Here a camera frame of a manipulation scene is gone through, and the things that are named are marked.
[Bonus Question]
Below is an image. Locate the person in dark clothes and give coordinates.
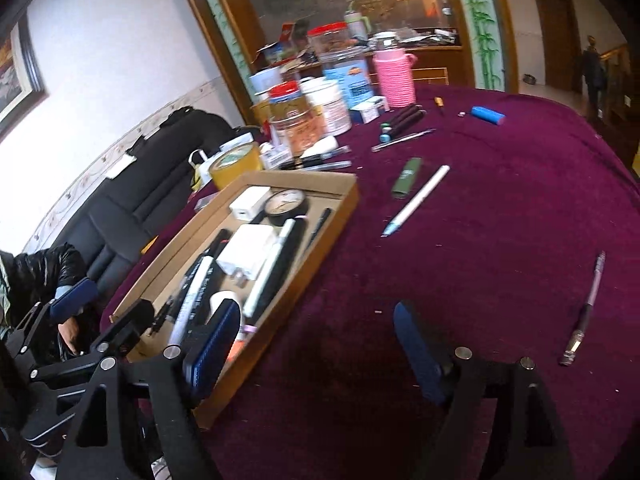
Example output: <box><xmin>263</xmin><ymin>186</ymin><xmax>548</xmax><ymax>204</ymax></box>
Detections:
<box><xmin>582</xmin><ymin>35</ymin><xmax>608</xmax><ymax>116</ymax></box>

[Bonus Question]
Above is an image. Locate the blue white box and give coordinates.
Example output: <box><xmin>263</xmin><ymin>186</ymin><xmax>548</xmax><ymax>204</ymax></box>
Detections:
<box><xmin>322</xmin><ymin>58</ymin><xmax>374</xmax><ymax>108</ymax></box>

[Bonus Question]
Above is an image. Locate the black marker on table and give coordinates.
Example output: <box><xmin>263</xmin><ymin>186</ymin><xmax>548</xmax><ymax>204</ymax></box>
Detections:
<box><xmin>277</xmin><ymin>145</ymin><xmax>350</xmax><ymax>170</ymax></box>

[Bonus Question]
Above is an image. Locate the white USB wall charger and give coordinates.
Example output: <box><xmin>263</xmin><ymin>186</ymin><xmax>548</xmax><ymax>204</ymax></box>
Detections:
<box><xmin>216</xmin><ymin>224</ymin><xmax>278</xmax><ymax>289</ymax></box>

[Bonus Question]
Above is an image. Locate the clear red lid canister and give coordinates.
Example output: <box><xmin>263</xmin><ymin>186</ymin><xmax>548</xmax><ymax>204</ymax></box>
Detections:
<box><xmin>307</xmin><ymin>22</ymin><xmax>363</xmax><ymax>70</ymax></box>

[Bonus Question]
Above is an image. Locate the small white adapter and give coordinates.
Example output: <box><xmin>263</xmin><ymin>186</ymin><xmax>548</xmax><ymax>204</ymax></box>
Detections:
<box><xmin>229</xmin><ymin>185</ymin><xmax>271</xmax><ymax>222</ymax></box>

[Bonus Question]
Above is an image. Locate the grey mechanical pencil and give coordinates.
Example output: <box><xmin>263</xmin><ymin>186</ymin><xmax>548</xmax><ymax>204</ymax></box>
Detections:
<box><xmin>559</xmin><ymin>252</ymin><xmax>606</xmax><ymax>366</ymax></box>

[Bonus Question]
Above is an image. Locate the framed wall picture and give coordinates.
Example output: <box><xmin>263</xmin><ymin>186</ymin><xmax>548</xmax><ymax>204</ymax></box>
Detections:
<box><xmin>0</xmin><ymin>13</ymin><xmax>47</xmax><ymax>140</ymax></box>

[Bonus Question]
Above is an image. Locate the maroon velvet tablecloth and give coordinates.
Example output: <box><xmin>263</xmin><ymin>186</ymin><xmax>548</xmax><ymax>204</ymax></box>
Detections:
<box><xmin>98</xmin><ymin>84</ymin><xmax>640</xmax><ymax>480</ymax></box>

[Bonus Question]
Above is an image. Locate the shallow cardboard tray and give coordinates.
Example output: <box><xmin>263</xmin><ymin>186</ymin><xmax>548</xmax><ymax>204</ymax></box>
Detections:
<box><xmin>108</xmin><ymin>169</ymin><xmax>360</xmax><ymax>429</ymax></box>

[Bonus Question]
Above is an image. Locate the white pen with blue tip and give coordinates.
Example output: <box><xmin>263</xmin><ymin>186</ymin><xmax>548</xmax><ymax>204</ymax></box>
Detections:
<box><xmin>381</xmin><ymin>165</ymin><xmax>450</xmax><ymax>238</ymax></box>

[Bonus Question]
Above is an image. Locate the yellow tape roll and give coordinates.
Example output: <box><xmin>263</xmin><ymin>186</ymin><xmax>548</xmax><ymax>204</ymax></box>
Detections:
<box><xmin>209</xmin><ymin>142</ymin><xmax>262</xmax><ymax>191</ymax></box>

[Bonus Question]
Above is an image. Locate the black remote control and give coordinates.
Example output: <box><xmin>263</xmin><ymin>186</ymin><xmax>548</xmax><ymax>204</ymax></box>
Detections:
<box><xmin>248</xmin><ymin>217</ymin><xmax>307</xmax><ymax>325</ymax></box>

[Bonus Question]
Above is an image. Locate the white stick marker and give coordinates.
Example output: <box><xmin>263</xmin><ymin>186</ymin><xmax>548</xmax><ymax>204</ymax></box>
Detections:
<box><xmin>243</xmin><ymin>219</ymin><xmax>296</xmax><ymax>318</ymax></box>

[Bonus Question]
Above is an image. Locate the brown wooden door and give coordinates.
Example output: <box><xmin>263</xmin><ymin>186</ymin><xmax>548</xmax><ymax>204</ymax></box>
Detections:
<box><xmin>535</xmin><ymin>0</ymin><xmax>582</xmax><ymax>93</ymax></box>

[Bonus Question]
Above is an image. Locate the small round clock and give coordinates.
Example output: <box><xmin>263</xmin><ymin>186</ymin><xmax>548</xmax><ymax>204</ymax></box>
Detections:
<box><xmin>264</xmin><ymin>188</ymin><xmax>309</xmax><ymax>226</ymax></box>

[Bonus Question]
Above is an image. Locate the black marker in tray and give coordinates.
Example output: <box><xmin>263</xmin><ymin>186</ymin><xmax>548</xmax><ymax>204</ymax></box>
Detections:
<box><xmin>150</xmin><ymin>229</ymin><xmax>232</xmax><ymax>344</ymax></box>

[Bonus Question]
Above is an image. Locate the pink woven thermos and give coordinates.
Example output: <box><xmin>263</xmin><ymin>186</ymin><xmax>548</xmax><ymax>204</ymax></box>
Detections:
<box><xmin>372</xmin><ymin>49</ymin><xmax>416</xmax><ymax>108</ymax></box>

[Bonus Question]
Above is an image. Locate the white plastic jar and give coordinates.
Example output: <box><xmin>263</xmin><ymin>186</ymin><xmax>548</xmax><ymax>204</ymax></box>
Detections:
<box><xmin>299</xmin><ymin>77</ymin><xmax>352</xmax><ymax>136</ymax></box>

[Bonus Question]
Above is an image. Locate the silver pen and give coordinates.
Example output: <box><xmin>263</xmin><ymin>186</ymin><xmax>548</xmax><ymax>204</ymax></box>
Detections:
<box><xmin>371</xmin><ymin>128</ymin><xmax>437</xmax><ymax>153</ymax></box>

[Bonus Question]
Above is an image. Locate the black sofa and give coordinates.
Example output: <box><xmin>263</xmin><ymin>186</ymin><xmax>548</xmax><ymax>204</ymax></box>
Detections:
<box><xmin>51</xmin><ymin>107</ymin><xmax>239</xmax><ymax>304</ymax></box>

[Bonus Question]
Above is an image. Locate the red lid glass jar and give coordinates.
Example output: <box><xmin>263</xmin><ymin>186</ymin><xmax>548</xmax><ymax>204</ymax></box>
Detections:
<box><xmin>268</xmin><ymin>80</ymin><xmax>323</xmax><ymax>156</ymax></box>

